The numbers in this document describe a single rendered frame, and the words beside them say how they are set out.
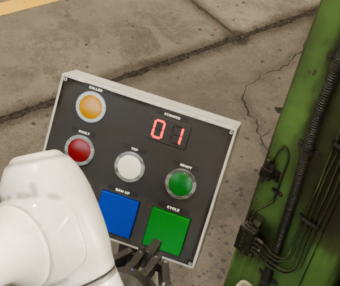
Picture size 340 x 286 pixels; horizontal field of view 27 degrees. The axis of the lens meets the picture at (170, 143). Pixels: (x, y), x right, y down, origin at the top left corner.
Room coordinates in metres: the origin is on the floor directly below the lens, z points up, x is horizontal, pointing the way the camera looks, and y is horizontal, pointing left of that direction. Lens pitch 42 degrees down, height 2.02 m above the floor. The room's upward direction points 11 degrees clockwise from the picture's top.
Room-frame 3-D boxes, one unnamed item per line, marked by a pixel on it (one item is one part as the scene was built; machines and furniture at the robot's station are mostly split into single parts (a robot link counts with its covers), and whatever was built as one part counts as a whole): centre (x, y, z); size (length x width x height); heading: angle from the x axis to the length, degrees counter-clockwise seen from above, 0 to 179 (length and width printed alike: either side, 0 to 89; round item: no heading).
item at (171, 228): (0.87, -0.03, 1.01); 0.07 x 0.05 x 0.07; 80
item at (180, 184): (0.92, -0.03, 1.09); 0.05 x 0.03 x 0.04; 55
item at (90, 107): (0.99, 0.16, 1.16); 0.05 x 0.03 x 0.04; 55
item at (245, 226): (1.07, -0.22, 0.80); 0.06 x 0.03 x 0.14; 55
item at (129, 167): (0.93, 0.06, 1.09); 0.05 x 0.03 x 0.04; 55
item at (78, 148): (0.95, 0.16, 1.09); 0.05 x 0.03 x 0.04; 55
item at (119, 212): (0.89, 0.07, 1.01); 0.07 x 0.05 x 0.07; 80
